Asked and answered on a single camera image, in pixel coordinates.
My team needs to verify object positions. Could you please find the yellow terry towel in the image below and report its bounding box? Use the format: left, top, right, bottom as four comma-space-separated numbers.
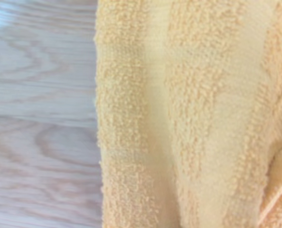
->
93, 0, 282, 228

